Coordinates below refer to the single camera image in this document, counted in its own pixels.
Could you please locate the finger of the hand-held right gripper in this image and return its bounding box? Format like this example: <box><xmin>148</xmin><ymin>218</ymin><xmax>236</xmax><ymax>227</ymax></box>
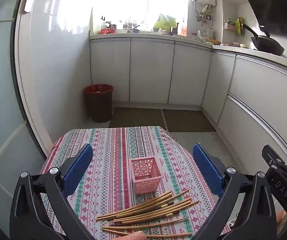
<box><xmin>262</xmin><ymin>144</ymin><xmax>287</xmax><ymax>171</ymax></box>

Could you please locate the brown trash bin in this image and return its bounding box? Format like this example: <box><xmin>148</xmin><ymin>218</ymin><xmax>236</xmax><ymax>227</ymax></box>
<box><xmin>84</xmin><ymin>84</ymin><xmax>114</xmax><ymax>123</ymax></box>

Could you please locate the black wok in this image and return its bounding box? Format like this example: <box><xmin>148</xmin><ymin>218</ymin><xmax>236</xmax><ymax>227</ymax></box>
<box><xmin>242</xmin><ymin>24</ymin><xmax>285</xmax><ymax>57</ymax></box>

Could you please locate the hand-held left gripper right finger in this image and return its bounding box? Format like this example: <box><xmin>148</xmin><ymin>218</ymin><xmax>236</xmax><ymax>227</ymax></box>
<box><xmin>193</xmin><ymin>143</ymin><xmax>277</xmax><ymax>240</ymax></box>

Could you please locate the red bin liner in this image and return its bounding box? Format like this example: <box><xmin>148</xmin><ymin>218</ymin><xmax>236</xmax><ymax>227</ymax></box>
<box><xmin>84</xmin><ymin>84</ymin><xmax>114</xmax><ymax>96</ymax></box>

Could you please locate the wall rack with packets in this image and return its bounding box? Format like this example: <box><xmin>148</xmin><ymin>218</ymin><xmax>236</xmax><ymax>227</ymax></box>
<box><xmin>224</xmin><ymin>17</ymin><xmax>244</xmax><ymax>35</ymax></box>

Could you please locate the white cabinet drawer front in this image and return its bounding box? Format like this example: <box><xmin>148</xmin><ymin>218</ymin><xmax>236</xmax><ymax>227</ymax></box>
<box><xmin>217</xmin><ymin>94</ymin><xmax>287</xmax><ymax>173</ymax></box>
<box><xmin>227</xmin><ymin>55</ymin><xmax>287</xmax><ymax>155</ymax></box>

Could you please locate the bright kitchen window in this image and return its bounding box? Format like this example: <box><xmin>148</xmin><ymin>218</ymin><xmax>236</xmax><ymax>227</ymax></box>
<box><xmin>93</xmin><ymin>0</ymin><xmax>193</xmax><ymax>30</ymax></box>

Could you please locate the pink perforated plastic basket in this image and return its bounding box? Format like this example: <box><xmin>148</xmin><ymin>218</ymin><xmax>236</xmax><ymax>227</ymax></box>
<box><xmin>129</xmin><ymin>156</ymin><xmax>164</xmax><ymax>195</ymax></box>

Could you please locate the patterned striped tablecloth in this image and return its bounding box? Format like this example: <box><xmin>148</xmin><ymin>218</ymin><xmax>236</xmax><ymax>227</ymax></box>
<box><xmin>40</xmin><ymin>126</ymin><xmax>231</xmax><ymax>240</ymax></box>

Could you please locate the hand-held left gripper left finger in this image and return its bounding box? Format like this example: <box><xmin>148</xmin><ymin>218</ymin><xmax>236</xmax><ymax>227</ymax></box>
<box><xmin>10</xmin><ymin>143</ymin><xmax>95</xmax><ymax>240</ymax></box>

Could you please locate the olive floor mat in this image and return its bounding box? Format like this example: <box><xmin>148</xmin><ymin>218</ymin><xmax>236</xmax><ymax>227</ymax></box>
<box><xmin>108</xmin><ymin>107</ymin><xmax>167</xmax><ymax>128</ymax></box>
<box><xmin>162</xmin><ymin>109</ymin><xmax>216</xmax><ymax>132</ymax></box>

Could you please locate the person's left hand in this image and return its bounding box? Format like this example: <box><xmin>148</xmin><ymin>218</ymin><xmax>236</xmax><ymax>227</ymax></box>
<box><xmin>118</xmin><ymin>231</ymin><xmax>148</xmax><ymax>240</ymax></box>

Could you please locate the green plastic bag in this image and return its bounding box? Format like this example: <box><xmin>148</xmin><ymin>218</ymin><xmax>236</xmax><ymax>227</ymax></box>
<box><xmin>154</xmin><ymin>14</ymin><xmax>176</xmax><ymax>30</ymax></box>

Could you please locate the pile of wooden chopsticks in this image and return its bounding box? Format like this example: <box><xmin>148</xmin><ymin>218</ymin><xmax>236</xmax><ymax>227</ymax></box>
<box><xmin>96</xmin><ymin>189</ymin><xmax>199</xmax><ymax>238</ymax></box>

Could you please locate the person's right hand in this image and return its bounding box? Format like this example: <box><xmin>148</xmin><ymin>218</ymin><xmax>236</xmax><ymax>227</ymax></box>
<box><xmin>276</xmin><ymin>210</ymin><xmax>287</xmax><ymax>229</ymax></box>

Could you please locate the white kitchen countertop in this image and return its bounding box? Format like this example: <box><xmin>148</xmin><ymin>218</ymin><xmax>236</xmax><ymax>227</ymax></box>
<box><xmin>88</xmin><ymin>31</ymin><xmax>287</xmax><ymax>75</ymax></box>

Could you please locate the white cabinet door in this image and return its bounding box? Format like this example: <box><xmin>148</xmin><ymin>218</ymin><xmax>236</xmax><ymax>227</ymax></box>
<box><xmin>90</xmin><ymin>40</ymin><xmax>131</xmax><ymax>102</ymax></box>
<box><xmin>130</xmin><ymin>39</ymin><xmax>175</xmax><ymax>104</ymax></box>
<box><xmin>169</xmin><ymin>44</ymin><xmax>212</xmax><ymax>106</ymax></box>
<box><xmin>202</xmin><ymin>51</ymin><xmax>236</xmax><ymax>124</ymax></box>

